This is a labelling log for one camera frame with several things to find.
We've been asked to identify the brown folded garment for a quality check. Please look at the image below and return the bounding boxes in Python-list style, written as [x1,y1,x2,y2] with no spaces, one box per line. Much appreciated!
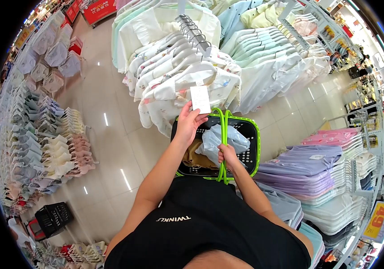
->
[182,139,220,170]

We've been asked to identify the rack of pastel plain garments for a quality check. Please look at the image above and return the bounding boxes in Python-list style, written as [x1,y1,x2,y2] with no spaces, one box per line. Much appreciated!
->
[212,0,332,115]

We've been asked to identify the low display of bras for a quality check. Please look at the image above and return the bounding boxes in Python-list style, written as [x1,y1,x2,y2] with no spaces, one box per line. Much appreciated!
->
[31,240,108,269]

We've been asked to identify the wall display of bras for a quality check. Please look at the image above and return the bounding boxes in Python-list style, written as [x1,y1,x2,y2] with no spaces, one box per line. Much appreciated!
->
[0,10,99,216]

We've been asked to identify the person's left hand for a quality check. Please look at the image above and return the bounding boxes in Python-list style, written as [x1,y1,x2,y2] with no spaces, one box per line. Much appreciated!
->
[175,101,210,145]

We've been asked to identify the light blue folded garment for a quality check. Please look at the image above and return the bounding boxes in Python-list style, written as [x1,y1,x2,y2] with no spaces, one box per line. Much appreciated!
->
[201,124,251,168]

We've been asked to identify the stack of black baskets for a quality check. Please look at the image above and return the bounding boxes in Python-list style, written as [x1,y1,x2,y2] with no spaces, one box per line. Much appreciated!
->
[34,201,75,238]

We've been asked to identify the red sign stand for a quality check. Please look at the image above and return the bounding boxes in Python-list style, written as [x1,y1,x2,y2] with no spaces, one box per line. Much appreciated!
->
[80,0,117,28]

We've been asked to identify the person's left thumb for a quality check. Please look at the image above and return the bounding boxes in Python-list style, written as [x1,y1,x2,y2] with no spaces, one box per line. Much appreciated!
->
[194,113,210,126]

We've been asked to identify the white paper price tag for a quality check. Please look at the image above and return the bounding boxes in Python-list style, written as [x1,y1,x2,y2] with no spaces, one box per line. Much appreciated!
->
[190,85,212,115]

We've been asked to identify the full shelf of folded garments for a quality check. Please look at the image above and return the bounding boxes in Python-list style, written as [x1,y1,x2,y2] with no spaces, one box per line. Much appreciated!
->
[253,128,382,269]

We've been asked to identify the rack of white printed garments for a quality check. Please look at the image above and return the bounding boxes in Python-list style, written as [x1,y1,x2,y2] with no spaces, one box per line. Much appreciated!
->
[111,0,243,137]

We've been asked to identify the person's right hand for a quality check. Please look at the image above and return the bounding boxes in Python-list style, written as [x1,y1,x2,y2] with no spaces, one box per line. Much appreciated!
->
[217,143,244,173]

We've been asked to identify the person's right fingers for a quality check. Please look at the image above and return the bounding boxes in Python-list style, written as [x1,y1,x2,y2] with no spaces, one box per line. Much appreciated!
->
[217,145,228,165]

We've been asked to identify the yellow price sign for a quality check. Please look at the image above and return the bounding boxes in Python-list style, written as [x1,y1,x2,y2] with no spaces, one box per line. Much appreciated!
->
[361,201,384,244]

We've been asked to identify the person's body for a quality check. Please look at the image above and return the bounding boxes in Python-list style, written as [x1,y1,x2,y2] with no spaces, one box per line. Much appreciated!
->
[104,175,314,269]

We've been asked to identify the black green-rimmed shopping basket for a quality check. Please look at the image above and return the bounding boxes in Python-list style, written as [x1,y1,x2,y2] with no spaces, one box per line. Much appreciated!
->
[170,108,261,185]

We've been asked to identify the full shop shelf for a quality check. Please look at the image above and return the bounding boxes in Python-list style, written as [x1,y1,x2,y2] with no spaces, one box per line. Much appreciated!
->
[323,20,384,202]

